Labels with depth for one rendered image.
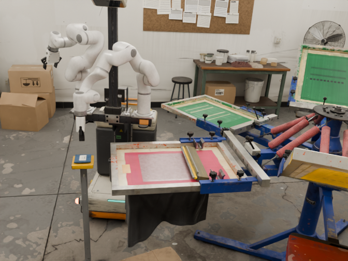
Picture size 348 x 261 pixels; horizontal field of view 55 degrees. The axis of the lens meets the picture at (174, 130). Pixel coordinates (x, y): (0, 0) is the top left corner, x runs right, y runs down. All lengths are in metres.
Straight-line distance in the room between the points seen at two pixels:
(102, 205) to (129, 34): 3.31
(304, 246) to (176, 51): 4.75
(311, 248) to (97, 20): 4.83
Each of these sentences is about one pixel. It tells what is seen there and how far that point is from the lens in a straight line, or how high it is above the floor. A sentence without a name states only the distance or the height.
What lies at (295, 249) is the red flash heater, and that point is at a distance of 1.43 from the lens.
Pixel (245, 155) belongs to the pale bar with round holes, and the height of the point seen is 1.04.
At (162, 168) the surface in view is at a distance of 2.09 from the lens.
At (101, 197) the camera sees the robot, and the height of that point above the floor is 0.27.
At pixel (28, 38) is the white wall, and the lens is 5.80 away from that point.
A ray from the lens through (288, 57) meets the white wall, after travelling 6.56.
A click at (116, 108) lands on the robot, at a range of 2.43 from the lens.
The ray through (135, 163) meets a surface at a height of 0.96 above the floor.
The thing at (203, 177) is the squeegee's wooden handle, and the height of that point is 0.99.
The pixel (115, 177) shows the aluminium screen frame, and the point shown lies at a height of 0.99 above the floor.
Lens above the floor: 1.99
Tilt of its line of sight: 23 degrees down
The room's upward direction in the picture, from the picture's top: 4 degrees clockwise
